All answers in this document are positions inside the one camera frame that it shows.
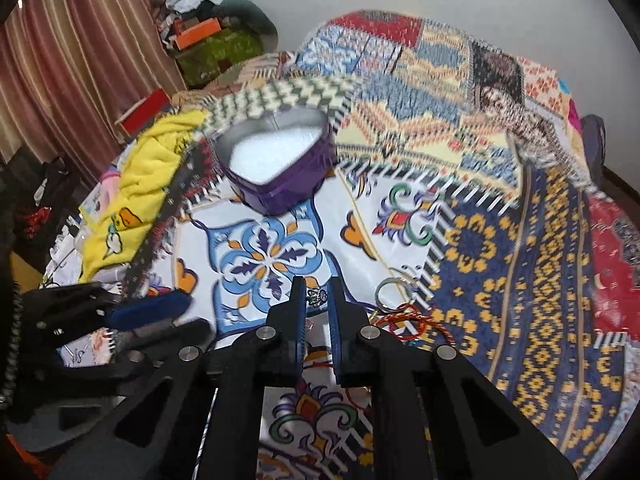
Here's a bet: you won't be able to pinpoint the red cord bracelet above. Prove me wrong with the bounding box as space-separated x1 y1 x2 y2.
372 302 458 348

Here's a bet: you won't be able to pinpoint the silver bangle bracelet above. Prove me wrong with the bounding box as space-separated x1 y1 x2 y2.
374 273 426 316

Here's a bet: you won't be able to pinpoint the scattered papers and booklets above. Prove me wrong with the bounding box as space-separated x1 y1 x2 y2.
40 168 120 367

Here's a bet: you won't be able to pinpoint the yellow duck towel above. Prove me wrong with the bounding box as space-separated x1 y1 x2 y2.
79 110 207 283

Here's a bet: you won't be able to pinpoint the colourful patchwork bedspread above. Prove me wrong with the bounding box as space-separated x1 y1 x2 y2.
144 11 639 479

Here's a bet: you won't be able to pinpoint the red and white box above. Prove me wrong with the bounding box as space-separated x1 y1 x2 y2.
115 88 171 138

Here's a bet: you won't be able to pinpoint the green patterned storage box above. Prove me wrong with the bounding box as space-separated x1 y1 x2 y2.
175 28 264 88

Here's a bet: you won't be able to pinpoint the striped brown curtain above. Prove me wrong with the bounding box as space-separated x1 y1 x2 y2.
1 0 184 182

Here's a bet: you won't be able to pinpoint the brown striped patchwork blanket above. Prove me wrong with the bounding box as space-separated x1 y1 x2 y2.
170 51 304 110

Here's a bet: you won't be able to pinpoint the orange box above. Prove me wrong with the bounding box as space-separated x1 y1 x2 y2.
175 18 221 51

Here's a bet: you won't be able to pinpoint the dark green bag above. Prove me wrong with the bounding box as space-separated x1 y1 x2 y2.
212 0 279 53

